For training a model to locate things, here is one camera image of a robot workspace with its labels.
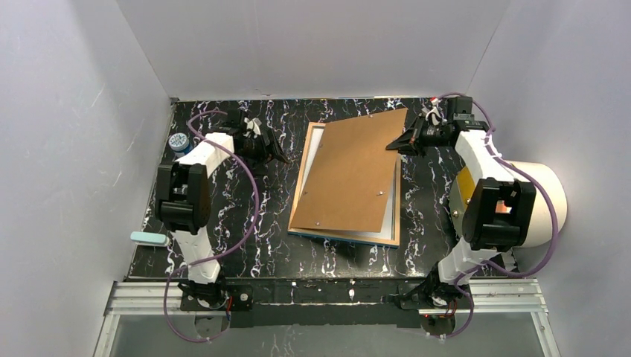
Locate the hot air balloon photo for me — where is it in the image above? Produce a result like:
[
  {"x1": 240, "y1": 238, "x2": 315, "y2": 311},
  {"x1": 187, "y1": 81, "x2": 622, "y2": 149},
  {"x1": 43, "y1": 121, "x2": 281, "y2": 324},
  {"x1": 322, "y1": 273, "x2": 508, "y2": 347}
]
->
[{"x1": 293, "y1": 128, "x2": 400, "y2": 242}]

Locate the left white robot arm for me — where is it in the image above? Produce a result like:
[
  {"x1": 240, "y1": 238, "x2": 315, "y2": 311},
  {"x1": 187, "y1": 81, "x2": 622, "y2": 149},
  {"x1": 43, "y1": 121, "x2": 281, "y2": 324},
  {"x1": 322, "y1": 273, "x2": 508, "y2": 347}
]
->
[{"x1": 154, "y1": 109, "x2": 288, "y2": 311}]

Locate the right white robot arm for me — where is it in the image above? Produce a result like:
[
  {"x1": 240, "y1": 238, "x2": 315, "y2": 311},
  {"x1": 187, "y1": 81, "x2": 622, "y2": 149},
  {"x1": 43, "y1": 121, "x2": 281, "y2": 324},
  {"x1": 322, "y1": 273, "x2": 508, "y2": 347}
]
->
[{"x1": 386, "y1": 94, "x2": 536, "y2": 309}]

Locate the white cylinder with orange face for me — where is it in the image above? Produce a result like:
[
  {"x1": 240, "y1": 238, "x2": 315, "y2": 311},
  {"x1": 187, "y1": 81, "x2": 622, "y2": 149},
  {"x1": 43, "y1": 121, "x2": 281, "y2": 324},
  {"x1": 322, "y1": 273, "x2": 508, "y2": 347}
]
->
[{"x1": 448, "y1": 161, "x2": 568, "y2": 248}]

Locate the small blue lidded jar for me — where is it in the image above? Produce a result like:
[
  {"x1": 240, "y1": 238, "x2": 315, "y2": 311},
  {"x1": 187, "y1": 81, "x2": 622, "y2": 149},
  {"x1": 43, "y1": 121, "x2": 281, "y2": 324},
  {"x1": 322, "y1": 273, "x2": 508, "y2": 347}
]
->
[{"x1": 167, "y1": 132, "x2": 193, "y2": 158}]

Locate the light blue eraser block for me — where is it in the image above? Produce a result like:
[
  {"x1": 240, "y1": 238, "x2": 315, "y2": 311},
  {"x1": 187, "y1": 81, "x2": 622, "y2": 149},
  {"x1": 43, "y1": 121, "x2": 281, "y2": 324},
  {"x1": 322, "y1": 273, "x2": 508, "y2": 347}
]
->
[{"x1": 130, "y1": 231, "x2": 170, "y2": 247}]

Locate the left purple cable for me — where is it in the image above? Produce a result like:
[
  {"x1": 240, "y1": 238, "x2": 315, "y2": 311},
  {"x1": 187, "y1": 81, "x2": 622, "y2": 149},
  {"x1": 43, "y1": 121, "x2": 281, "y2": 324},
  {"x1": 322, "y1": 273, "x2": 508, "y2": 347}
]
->
[{"x1": 163, "y1": 110, "x2": 260, "y2": 344}]

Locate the purple cable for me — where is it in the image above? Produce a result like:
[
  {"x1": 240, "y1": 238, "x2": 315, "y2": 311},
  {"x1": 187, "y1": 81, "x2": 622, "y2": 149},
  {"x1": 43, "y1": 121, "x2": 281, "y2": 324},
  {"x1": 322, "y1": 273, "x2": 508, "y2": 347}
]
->
[
  {"x1": 433, "y1": 92, "x2": 560, "y2": 341},
  {"x1": 163, "y1": 110, "x2": 260, "y2": 344}
]

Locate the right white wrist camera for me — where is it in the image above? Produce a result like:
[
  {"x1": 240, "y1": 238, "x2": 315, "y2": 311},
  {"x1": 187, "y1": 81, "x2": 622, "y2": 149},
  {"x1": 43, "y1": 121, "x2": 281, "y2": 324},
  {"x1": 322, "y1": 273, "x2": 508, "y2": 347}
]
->
[{"x1": 425, "y1": 97, "x2": 446, "y2": 126}]

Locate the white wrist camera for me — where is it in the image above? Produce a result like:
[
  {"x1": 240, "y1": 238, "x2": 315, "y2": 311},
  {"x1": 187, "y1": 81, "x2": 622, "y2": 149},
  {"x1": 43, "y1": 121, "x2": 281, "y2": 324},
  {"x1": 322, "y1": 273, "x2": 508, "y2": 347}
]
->
[
  {"x1": 243, "y1": 118, "x2": 262, "y2": 139},
  {"x1": 425, "y1": 97, "x2": 446, "y2": 126}
]

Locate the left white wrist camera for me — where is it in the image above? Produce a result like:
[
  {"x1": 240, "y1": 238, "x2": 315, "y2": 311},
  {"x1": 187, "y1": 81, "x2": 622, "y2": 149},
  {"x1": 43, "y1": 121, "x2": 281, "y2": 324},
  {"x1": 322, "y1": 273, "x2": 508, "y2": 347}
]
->
[{"x1": 243, "y1": 118, "x2": 262, "y2": 139}]

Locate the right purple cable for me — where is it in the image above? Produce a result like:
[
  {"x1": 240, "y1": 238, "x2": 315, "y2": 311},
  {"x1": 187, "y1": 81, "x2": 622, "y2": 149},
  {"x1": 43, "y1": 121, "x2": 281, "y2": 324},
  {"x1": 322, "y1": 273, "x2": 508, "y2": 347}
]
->
[{"x1": 433, "y1": 92, "x2": 560, "y2": 341}]

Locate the aluminium rail base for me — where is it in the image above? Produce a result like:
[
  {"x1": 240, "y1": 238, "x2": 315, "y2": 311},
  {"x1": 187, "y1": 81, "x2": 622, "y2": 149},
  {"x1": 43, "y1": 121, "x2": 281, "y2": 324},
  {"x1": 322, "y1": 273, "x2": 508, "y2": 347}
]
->
[{"x1": 95, "y1": 278, "x2": 560, "y2": 356}]

